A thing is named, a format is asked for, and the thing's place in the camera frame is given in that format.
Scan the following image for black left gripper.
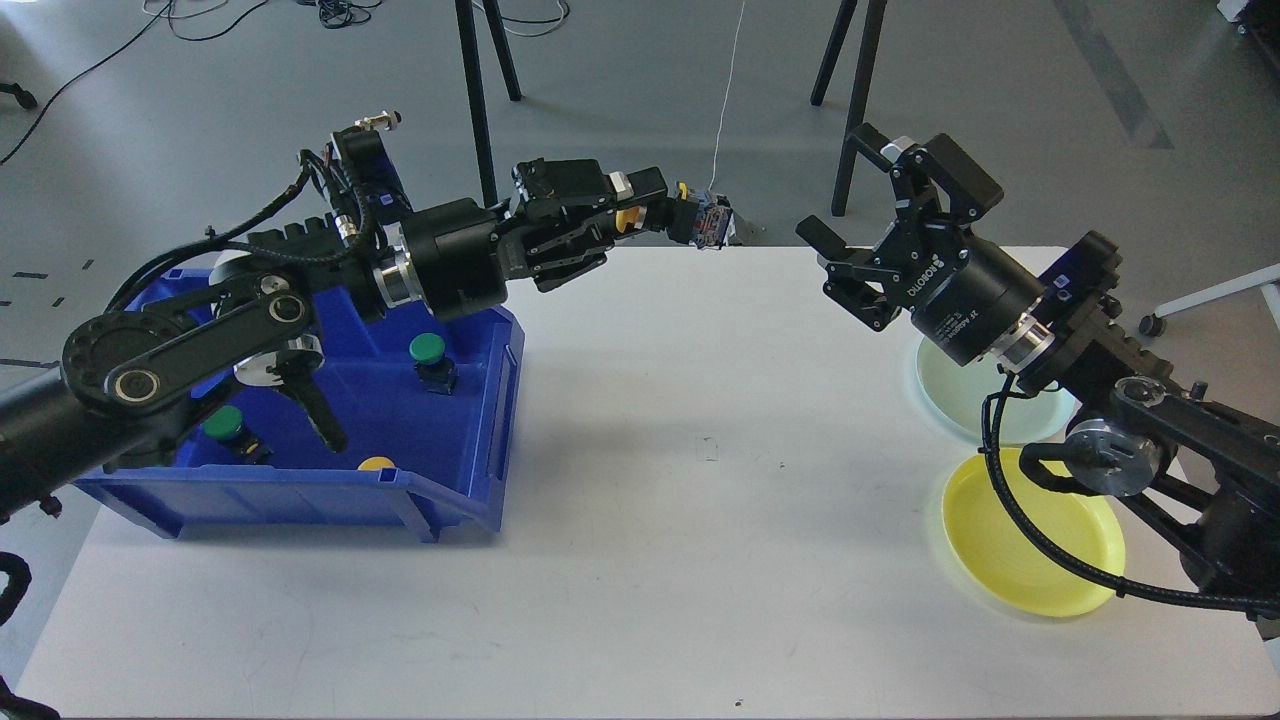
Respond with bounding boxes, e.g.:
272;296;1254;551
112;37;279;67
399;158;669;322

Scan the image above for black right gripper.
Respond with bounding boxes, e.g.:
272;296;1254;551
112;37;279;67
796;123;1044;366

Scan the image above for yellow push button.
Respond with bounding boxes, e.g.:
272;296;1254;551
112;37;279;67
614;182;742;250

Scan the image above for green push button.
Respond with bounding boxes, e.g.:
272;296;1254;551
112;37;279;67
200;404;273;465
408;332;458;395

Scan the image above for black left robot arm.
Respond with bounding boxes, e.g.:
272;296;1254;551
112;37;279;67
1;111;698;541

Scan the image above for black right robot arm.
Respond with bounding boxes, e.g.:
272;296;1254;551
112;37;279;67
796;123;1279;620

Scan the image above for light green plate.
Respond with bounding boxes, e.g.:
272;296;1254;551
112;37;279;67
915;340;1078;446

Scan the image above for yellow button at bin front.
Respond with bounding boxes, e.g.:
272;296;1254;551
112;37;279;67
357;456;396;471

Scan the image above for yellow plate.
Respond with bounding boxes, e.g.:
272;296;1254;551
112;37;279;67
941;448;1126;619

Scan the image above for blue plastic bin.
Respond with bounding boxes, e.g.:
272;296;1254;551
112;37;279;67
76;290;524;542

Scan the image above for black tripod leg left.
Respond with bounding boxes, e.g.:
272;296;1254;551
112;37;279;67
454;0;524;209

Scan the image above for black tripod leg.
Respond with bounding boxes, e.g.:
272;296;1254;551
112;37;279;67
454;0;524;209
809;0;890;218

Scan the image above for black tripod leg right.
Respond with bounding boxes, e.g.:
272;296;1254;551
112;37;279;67
809;0;890;218

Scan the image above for white wheeled stand base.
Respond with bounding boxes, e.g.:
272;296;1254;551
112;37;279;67
1138;263;1279;338

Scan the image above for white cable with plug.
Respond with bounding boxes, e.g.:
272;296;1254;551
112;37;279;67
700;0;767;247

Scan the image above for black floor cables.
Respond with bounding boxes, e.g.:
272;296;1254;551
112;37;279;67
0;0;573;167

